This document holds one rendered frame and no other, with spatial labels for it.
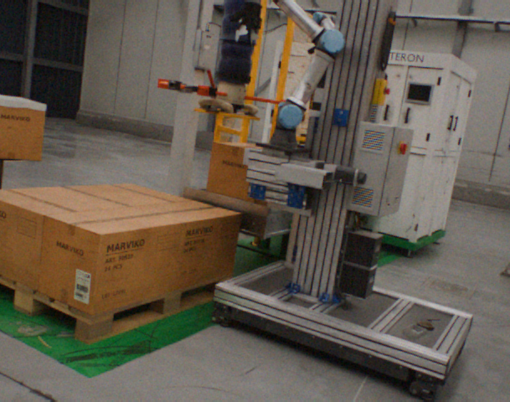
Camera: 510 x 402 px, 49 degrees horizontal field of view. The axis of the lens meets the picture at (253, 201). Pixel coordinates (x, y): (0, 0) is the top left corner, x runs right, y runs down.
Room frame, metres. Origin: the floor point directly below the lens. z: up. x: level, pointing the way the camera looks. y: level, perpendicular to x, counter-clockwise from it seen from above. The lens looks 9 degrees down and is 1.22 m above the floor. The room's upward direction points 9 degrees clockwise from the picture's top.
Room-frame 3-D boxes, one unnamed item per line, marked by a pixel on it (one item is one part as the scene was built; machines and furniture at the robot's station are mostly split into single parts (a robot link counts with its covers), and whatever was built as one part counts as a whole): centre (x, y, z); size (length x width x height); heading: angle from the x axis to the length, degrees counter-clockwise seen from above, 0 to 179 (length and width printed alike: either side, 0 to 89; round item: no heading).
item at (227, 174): (4.00, 0.01, 0.75); 0.60 x 0.40 x 0.40; 149
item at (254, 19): (2.92, 0.15, 1.66); 0.09 x 0.08 x 0.12; 63
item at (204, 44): (4.83, 0.59, 1.62); 0.20 x 0.05 x 0.30; 149
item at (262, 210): (3.72, 0.19, 0.58); 0.70 x 0.03 x 0.06; 59
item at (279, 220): (4.56, -0.69, 0.50); 2.31 x 0.05 x 0.19; 149
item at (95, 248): (3.29, 0.79, 0.34); 1.20 x 1.00 x 0.40; 149
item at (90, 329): (3.29, 0.79, 0.07); 1.20 x 1.00 x 0.14; 149
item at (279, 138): (3.07, -0.12, 1.09); 0.15 x 0.15 x 0.10
